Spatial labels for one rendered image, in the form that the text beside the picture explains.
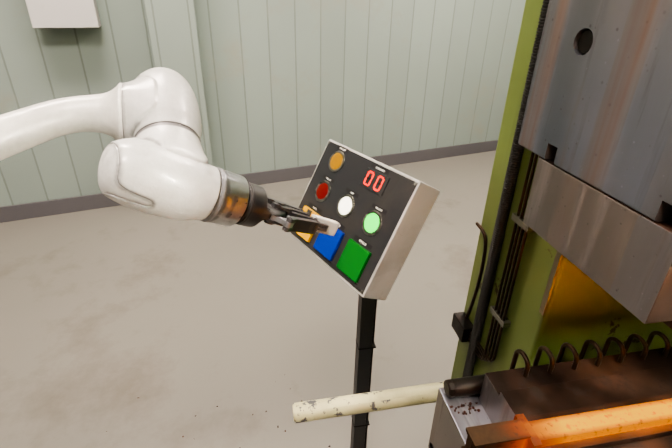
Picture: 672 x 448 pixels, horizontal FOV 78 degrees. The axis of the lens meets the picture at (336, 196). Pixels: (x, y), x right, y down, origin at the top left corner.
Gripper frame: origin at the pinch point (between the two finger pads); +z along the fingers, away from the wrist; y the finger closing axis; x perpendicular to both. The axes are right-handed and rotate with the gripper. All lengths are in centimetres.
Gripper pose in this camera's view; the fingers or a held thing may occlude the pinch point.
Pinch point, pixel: (323, 225)
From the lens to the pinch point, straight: 84.1
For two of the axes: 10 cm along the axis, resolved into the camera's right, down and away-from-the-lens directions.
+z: 7.0, 2.5, 6.7
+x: 4.3, -9.0, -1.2
